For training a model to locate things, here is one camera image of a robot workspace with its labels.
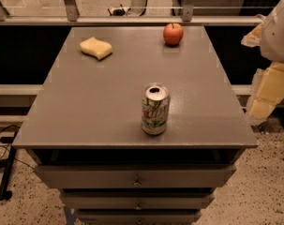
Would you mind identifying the black stand leg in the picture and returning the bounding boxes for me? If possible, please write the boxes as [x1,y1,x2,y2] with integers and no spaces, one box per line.
[0,131,18,202]

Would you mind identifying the top grey drawer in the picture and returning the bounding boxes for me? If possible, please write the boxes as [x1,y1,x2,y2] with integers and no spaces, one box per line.
[35,164,236,189]

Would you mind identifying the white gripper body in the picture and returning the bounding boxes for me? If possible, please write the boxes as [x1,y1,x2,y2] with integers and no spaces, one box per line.
[260,0,284,62]

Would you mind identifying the white green 7up can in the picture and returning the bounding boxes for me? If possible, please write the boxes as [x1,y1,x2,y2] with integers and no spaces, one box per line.
[142,82,171,136]

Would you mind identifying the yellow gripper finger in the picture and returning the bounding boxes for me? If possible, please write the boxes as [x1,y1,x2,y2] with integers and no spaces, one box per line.
[246,62,284,125]
[241,24,262,47]

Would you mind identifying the bottom grey drawer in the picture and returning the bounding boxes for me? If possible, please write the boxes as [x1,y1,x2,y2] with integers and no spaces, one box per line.
[78,209,202,225]

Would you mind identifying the black cable on floor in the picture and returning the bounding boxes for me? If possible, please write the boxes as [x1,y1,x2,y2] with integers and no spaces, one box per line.
[0,124,35,170]

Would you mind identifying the yellow sponge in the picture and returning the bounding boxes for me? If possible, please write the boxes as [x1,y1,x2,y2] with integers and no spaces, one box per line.
[80,37,112,60]

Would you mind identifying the grey drawer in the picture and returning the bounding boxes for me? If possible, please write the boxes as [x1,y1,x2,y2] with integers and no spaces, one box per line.
[78,209,202,225]
[35,164,236,189]
[60,189,215,210]

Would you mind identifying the middle grey drawer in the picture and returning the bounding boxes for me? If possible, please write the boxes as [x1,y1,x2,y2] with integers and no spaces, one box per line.
[60,189,215,210]

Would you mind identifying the red apple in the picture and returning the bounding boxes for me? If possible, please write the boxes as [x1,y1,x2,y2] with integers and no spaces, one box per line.
[163,22,184,46]

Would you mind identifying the metal guard rail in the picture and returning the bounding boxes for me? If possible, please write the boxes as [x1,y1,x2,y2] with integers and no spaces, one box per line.
[0,0,264,26]

